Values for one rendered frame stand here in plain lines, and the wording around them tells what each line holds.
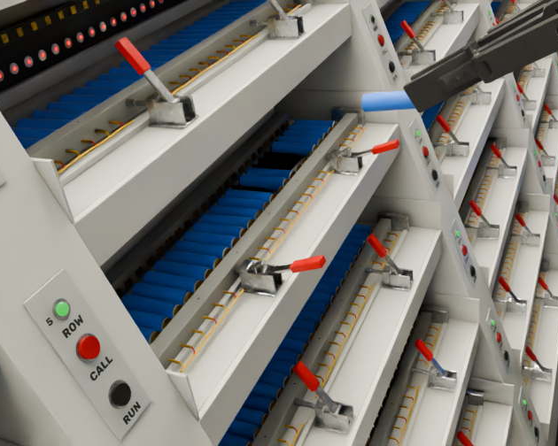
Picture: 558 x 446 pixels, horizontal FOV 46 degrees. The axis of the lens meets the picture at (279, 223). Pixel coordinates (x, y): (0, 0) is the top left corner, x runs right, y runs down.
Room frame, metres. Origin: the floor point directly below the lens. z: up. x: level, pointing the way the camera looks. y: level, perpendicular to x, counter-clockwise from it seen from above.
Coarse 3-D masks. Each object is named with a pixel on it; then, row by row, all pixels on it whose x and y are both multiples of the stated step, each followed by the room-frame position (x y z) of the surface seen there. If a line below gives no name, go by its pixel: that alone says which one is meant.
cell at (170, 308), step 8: (128, 296) 0.62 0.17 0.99; (136, 296) 0.62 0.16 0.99; (144, 296) 0.62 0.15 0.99; (128, 304) 0.61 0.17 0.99; (136, 304) 0.61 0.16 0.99; (144, 304) 0.60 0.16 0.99; (152, 304) 0.60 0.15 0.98; (160, 304) 0.59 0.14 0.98; (168, 304) 0.59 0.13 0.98; (176, 304) 0.59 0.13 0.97; (152, 312) 0.59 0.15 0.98; (160, 312) 0.59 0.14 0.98; (168, 312) 0.58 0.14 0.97
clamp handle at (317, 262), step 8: (320, 256) 0.57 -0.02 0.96; (264, 264) 0.60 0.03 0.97; (296, 264) 0.58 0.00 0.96; (304, 264) 0.57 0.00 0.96; (312, 264) 0.57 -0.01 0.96; (320, 264) 0.56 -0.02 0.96; (264, 272) 0.61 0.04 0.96; (272, 272) 0.60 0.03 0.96; (280, 272) 0.59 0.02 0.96; (296, 272) 0.58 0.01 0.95
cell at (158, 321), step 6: (132, 312) 0.59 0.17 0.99; (138, 312) 0.59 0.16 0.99; (144, 312) 0.59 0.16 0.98; (150, 312) 0.59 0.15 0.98; (132, 318) 0.59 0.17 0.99; (138, 318) 0.58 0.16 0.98; (144, 318) 0.58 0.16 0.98; (150, 318) 0.58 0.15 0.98; (156, 318) 0.57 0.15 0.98; (162, 318) 0.57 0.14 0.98; (138, 324) 0.58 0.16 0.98; (144, 324) 0.58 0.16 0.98; (150, 324) 0.57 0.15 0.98; (156, 324) 0.57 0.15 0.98; (162, 324) 0.57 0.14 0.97
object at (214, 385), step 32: (288, 96) 1.03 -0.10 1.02; (320, 96) 1.00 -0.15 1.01; (352, 96) 0.97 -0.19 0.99; (256, 128) 0.97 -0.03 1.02; (288, 128) 1.01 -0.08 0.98; (384, 128) 0.93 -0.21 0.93; (256, 160) 0.92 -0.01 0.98; (384, 160) 0.88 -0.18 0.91; (320, 192) 0.79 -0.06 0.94; (352, 192) 0.77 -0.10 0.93; (320, 224) 0.71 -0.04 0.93; (352, 224) 0.77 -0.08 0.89; (288, 256) 0.66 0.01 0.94; (288, 288) 0.60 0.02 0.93; (224, 320) 0.58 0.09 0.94; (256, 320) 0.56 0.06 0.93; (288, 320) 0.60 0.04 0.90; (192, 352) 0.54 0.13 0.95; (224, 352) 0.53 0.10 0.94; (256, 352) 0.54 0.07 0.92; (192, 384) 0.50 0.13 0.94; (224, 384) 0.49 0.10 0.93; (224, 416) 0.49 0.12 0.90
